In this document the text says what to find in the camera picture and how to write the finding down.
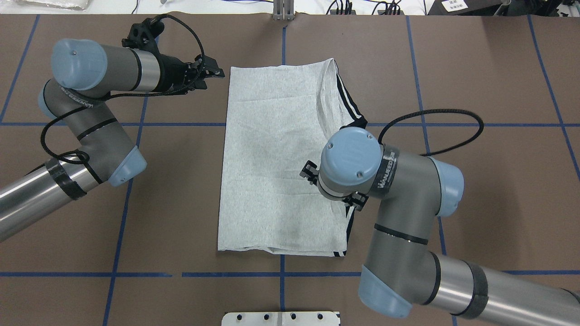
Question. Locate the black device with label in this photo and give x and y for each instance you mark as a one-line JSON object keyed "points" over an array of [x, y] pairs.
{"points": [[467, 7]]}

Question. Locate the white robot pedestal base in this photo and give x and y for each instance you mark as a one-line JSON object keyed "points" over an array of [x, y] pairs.
{"points": [[296, 318]]}

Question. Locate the clear plastic bag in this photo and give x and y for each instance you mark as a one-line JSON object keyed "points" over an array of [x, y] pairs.
{"points": [[57, 4]]}

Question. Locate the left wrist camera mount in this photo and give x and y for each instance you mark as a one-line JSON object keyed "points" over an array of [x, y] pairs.
{"points": [[143, 36]]}

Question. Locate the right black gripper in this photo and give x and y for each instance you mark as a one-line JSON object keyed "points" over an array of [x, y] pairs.
{"points": [[309, 172]]}

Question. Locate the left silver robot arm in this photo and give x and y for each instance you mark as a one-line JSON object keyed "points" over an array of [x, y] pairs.
{"points": [[87, 145]]}

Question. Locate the grey cartoon print t-shirt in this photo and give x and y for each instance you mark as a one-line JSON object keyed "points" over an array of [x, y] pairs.
{"points": [[278, 118]]}

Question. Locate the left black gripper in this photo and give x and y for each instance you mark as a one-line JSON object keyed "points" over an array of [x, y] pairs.
{"points": [[171, 77]]}

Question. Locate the aluminium frame post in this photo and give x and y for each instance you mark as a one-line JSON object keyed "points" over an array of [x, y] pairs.
{"points": [[283, 10]]}

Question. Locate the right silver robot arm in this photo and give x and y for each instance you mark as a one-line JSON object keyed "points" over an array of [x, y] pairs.
{"points": [[399, 270]]}

